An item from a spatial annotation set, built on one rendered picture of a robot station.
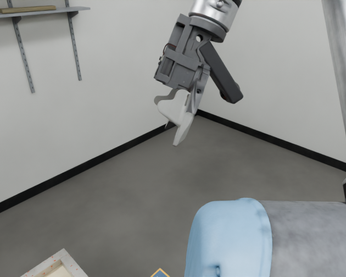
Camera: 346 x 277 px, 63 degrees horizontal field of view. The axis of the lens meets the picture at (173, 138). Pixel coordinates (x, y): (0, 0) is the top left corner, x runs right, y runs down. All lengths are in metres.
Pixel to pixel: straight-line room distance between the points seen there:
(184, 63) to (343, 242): 0.33
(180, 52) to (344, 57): 0.24
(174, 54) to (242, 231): 0.32
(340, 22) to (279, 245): 0.25
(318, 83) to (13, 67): 3.09
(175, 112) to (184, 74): 0.07
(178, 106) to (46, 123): 2.64
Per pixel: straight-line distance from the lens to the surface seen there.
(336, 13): 0.38
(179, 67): 0.47
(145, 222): 2.75
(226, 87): 0.50
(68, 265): 1.31
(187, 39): 0.49
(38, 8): 2.67
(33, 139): 3.04
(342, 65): 0.35
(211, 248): 0.22
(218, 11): 0.48
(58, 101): 3.02
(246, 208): 0.24
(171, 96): 0.55
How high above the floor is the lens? 2.00
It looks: 30 degrees down
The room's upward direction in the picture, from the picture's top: straight up
